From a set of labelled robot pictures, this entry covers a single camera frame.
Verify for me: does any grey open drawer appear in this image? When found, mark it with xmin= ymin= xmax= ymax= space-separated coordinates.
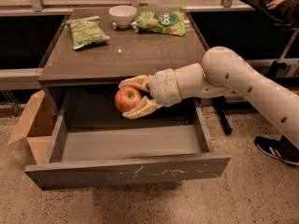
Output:
xmin=25 ymin=84 xmax=231 ymax=189

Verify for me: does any green snack bag left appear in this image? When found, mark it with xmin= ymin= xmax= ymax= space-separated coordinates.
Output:
xmin=66 ymin=16 xmax=109 ymax=50

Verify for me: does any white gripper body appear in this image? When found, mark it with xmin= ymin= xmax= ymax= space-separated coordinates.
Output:
xmin=149 ymin=69 xmax=182 ymax=107

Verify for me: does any grey counter cabinet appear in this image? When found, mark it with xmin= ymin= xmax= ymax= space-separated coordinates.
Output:
xmin=37 ymin=6 xmax=218 ymax=117

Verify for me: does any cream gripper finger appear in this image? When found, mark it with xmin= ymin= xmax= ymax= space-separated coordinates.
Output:
xmin=119 ymin=75 xmax=152 ymax=92
xmin=122 ymin=96 xmax=162 ymax=119

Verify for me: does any person's hand on laptop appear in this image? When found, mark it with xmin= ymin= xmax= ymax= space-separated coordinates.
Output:
xmin=266 ymin=0 xmax=287 ymax=9

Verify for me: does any red apple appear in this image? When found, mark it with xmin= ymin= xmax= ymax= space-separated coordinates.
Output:
xmin=114 ymin=86 xmax=142 ymax=112

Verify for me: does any white ceramic bowl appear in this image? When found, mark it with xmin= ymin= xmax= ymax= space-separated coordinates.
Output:
xmin=108 ymin=5 xmax=137 ymax=28

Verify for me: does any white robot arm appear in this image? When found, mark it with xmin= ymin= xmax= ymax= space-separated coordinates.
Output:
xmin=120 ymin=47 xmax=299 ymax=147

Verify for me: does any black white sneaker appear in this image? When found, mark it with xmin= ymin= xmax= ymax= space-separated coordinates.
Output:
xmin=254 ymin=136 xmax=299 ymax=166

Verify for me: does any brown cardboard box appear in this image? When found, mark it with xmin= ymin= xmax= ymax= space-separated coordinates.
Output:
xmin=8 ymin=91 xmax=57 ymax=164

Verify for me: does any green chip bag right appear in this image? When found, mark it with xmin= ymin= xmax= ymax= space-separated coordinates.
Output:
xmin=136 ymin=9 xmax=186 ymax=36

